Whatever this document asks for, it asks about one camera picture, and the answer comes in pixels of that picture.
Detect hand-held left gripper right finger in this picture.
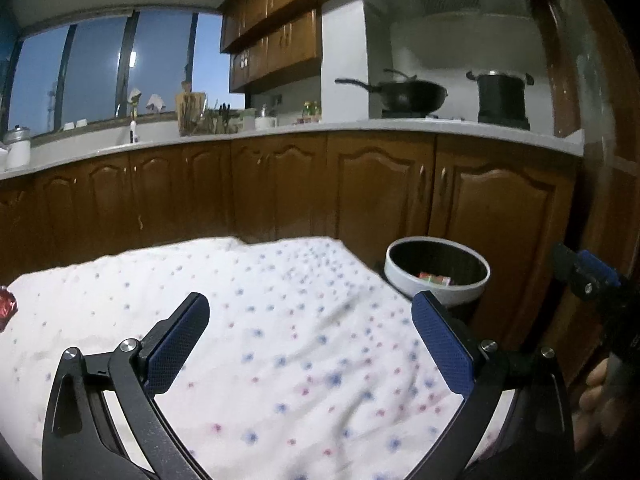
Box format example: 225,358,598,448
405,290,576,480

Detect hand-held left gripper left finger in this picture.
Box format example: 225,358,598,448
41,291,211,480

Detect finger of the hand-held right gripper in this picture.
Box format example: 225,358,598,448
552,242,623,307

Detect white round trash bin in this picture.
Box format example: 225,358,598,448
384,236,491,311

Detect person's right hand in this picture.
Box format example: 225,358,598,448
572,355,623,453

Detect white floral tablecloth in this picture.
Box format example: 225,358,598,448
0,236,516,480

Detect brown wooden door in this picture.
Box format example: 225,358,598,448
525,0,640,411

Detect dark red shiny packet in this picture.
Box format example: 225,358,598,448
0,286,19,331

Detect brown wooden lower cabinets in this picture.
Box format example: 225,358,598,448
0,130,583,356

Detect brown wooden cabinets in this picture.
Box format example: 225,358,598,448
0,130,583,356
220,0,351,94

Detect black cooking pot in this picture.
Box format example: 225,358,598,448
466,71,535,130

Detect black knife block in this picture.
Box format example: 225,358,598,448
215,102,236,133

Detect gas stove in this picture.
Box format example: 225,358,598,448
381,110,466,122

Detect white kitchen countertop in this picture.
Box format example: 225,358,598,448
0,115,586,181

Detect white lidded container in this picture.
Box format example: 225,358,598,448
254,105,279,130

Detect white jar with metal lid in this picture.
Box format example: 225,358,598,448
2,125,33,169

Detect black wok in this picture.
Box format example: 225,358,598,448
334,69,449,115

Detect group of seasoning bottles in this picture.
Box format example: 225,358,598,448
295,101,322,124

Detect large kitchen window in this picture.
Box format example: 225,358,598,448
0,10,246,135

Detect brown wooden upper cabinets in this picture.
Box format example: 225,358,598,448
220,0,351,94

